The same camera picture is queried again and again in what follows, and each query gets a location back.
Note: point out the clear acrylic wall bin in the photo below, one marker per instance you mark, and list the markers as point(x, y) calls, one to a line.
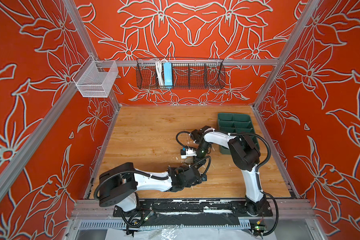
point(95, 79)

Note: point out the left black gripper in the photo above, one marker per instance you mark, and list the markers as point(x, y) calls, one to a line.
point(183, 169)

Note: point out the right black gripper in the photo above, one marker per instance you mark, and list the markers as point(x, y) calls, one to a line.
point(198, 161)

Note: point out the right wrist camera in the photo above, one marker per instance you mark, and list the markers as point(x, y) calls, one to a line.
point(188, 152)

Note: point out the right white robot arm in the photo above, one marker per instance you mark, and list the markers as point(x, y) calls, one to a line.
point(245, 154)

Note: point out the green plastic divider tray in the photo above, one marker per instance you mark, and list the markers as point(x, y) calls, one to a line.
point(235, 123)

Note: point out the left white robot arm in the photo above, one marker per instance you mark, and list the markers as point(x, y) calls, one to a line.
point(118, 186)

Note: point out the black wire wall basket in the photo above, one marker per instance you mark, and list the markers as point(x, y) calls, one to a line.
point(188, 73)

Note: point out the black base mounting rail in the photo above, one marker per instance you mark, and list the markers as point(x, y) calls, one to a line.
point(201, 213)

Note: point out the light blue box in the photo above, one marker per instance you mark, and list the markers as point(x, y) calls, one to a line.
point(168, 76)

